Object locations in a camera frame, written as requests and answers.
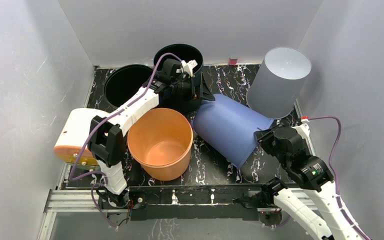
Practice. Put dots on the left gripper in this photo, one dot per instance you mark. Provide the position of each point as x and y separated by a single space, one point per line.
205 92

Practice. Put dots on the orange bucket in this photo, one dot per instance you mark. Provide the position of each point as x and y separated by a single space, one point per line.
161 141

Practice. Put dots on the blue bucket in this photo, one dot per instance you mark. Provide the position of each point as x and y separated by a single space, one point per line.
228 126

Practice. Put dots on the black bucket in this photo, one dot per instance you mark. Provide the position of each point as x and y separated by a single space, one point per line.
124 83

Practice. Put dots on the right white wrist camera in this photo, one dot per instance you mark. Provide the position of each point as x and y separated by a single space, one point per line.
302 127

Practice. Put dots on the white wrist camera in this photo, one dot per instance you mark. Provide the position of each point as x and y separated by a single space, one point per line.
187 67
302 127

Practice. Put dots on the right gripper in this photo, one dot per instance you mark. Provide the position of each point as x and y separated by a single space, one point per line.
264 138

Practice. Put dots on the aluminium frame rail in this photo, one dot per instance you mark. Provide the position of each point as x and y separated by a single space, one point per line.
142 208

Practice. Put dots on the dark navy bucket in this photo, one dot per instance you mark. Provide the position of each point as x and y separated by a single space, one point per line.
167 62

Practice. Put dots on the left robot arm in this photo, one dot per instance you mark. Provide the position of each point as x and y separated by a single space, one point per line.
106 140

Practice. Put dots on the white orange lying container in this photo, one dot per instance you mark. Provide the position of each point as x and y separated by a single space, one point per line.
74 133

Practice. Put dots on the grey white bucket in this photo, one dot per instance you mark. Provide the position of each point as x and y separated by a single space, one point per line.
278 82

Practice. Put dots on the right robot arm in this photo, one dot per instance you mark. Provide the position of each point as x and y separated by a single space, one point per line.
317 181

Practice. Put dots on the small pink block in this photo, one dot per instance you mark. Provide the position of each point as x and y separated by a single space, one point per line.
233 61

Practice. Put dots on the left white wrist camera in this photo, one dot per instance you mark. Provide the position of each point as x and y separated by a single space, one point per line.
187 67

